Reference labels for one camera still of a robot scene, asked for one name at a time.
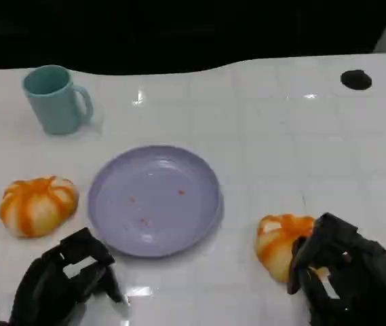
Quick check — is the lilac plate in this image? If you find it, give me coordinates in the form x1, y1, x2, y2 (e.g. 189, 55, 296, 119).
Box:
87, 145, 224, 259

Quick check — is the orange white toy bread roll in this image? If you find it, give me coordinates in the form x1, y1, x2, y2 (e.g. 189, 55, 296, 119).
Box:
0, 175, 79, 238
255, 213, 329, 283

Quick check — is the pale green mug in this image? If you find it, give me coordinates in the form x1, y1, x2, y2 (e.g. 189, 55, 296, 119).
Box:
22, 65, 94, 136

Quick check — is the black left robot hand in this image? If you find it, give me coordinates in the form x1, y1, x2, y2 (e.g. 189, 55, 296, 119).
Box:
8, 227, 130, 326

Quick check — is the black round table grommet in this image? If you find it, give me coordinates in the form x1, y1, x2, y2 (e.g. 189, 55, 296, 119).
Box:
340, 69, 372, 90

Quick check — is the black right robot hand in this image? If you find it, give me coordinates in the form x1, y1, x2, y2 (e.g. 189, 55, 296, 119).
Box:
286, 213, 386, 326

